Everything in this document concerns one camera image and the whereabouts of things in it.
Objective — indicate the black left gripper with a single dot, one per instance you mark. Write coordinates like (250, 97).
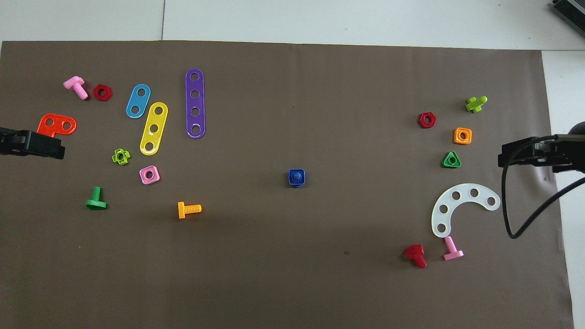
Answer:
(10, 142)

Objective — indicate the red hexagonal nut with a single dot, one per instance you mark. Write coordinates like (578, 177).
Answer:
(421, 121)
(96, 93)

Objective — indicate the orange square nut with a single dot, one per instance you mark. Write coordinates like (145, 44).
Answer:
(456, 140)

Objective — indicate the orange plastic screw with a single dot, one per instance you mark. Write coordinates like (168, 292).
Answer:
(182, 210)

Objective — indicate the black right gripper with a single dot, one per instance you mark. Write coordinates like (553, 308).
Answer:
(569, 162)

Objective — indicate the lime green cross nut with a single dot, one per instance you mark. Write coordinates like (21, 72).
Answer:
(114, 158)

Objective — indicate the blue two-hole strip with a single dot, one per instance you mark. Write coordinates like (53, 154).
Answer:
(138, 101)

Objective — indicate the purple four-hole strip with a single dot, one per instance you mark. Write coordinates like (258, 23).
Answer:
(195, 103)

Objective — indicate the brown table mat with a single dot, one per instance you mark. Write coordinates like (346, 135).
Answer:
(292, 274)

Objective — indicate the blue square nut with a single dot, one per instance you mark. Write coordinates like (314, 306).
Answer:
(291, 182)

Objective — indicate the pink plastic screw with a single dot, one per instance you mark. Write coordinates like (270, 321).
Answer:
(453, 255)
(75, 83)

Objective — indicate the red plastic screw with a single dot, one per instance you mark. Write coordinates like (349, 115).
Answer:
(415, 252)

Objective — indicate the lime green plastic screw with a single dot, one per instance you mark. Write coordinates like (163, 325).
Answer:
(474, 106)

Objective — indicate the orange-red three-hole corner plate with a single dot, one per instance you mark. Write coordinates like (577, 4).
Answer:
(48, 125)

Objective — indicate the grey ribbed metal device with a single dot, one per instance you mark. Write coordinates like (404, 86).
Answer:
(571, 9)

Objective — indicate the pink square nut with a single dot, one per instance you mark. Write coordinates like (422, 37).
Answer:
(142, 179)

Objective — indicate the yellow three-hole strip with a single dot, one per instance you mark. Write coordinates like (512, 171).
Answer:
(156, 119)

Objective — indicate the green triangular nut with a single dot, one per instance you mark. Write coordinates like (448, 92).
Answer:
(445, 164)

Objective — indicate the blue plastic screw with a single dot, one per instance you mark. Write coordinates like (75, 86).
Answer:
(297, 175)

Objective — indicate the white curved five-hole strip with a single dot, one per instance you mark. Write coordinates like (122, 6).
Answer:
(448, 202)

